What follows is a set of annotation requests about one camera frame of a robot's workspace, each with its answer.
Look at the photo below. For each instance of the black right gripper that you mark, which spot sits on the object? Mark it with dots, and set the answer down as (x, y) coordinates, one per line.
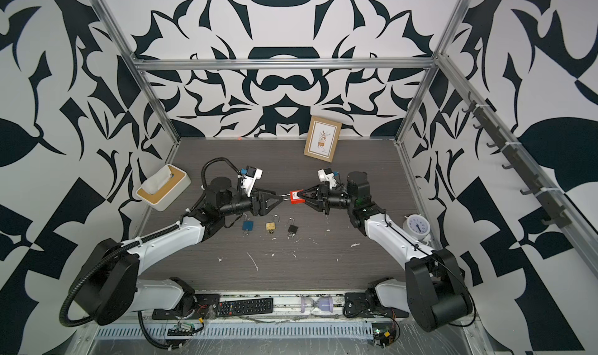
(324, 198)

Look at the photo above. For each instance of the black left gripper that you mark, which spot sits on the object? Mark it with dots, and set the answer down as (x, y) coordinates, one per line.
(256, 205)

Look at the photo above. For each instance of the red padlock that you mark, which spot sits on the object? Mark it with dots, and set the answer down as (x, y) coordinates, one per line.
(295, 198)

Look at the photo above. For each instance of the black padlock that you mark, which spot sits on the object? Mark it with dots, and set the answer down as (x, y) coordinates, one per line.
(291, 228)

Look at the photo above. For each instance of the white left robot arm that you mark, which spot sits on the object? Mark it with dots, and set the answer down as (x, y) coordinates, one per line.
(109, 284)

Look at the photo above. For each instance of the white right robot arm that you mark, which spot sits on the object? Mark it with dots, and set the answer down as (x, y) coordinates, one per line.
(434, 292)

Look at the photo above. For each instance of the brass padlock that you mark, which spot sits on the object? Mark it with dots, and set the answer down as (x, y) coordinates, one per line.
(271, 226)

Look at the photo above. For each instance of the blue padlock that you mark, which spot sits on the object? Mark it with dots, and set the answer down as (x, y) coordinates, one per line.
(247, 225)

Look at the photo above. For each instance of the white alarm clock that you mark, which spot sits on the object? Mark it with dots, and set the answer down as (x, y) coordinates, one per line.
(417, 226)

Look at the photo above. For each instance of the white tissue box wooden lid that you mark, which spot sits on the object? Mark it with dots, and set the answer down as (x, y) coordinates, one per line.
(160, 190)

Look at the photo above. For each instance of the purple hourglass timer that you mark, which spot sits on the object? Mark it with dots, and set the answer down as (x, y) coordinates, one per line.
(324, 304)

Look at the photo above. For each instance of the black remote control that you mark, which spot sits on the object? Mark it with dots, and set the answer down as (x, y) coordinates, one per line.
(257, 306)

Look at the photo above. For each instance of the green circuit board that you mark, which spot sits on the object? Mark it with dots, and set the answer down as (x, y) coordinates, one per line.
(385, 333)

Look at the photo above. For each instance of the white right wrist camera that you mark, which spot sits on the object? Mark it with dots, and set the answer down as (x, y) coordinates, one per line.
(329, 177)

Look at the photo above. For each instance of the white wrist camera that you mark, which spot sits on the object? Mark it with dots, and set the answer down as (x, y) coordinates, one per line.
(247, 177)
(329, 177)

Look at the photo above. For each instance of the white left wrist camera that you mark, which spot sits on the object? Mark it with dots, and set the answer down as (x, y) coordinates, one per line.
(247, 177)

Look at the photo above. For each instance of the wooden picture frame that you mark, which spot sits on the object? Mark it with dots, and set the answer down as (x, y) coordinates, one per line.
(323, 136)

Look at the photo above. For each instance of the small wired circuit board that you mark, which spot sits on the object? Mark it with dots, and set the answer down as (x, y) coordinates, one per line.
(186, 329)

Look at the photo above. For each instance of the black wall hook rail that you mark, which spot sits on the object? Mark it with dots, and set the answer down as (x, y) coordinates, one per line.
(537, 183)

